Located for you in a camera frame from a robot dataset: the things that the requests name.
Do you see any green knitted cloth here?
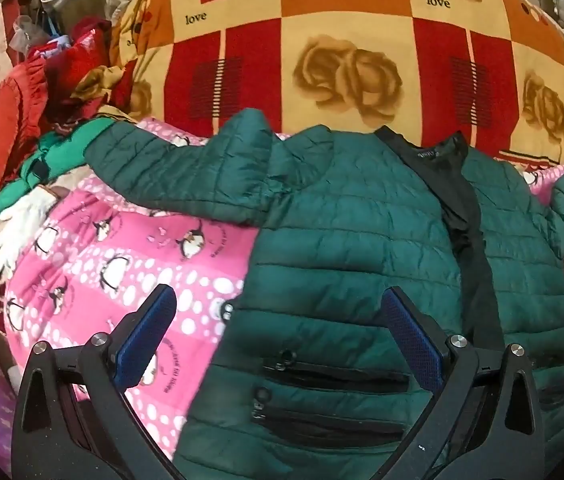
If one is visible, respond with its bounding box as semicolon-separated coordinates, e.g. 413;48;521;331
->
0;117;117;226

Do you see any dark green puffer jacket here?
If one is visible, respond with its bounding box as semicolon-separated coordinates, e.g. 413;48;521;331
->
84;108;564;480

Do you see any pink penguin print blanket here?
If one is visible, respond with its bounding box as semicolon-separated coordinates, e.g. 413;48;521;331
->
4;116;564;476

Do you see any red clothes pile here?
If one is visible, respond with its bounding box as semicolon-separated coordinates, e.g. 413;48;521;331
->
0;17;132;193

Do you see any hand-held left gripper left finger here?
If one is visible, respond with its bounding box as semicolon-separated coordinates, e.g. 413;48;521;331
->
12;284;185;480

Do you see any white knit garment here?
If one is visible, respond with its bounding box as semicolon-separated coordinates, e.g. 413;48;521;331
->
0;170;80;323

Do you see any rose print checkered blanket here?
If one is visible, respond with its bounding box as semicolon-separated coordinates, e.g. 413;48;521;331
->
69;0;564;166

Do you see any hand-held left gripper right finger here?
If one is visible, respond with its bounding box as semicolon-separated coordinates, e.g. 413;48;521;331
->
362;287;546;480

